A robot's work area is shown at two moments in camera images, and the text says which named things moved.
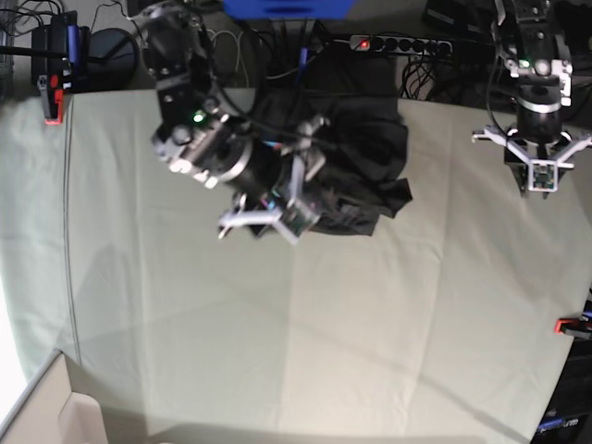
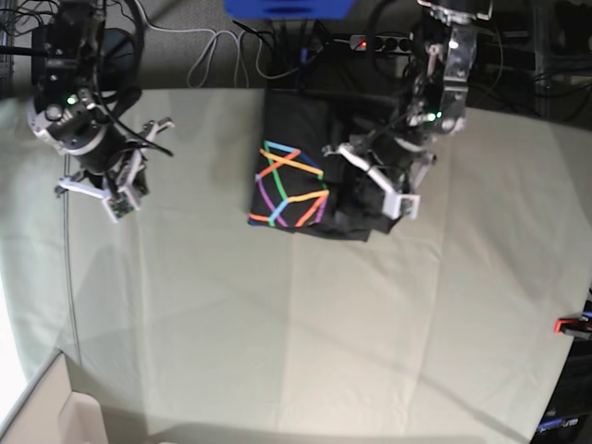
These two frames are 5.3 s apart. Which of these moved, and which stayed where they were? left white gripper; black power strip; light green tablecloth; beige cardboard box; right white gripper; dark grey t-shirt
Moved: left white gripper; right white gripper
Stayed: dark grey t-shirt; light green tablecloth; black power strip; beige cardboard box
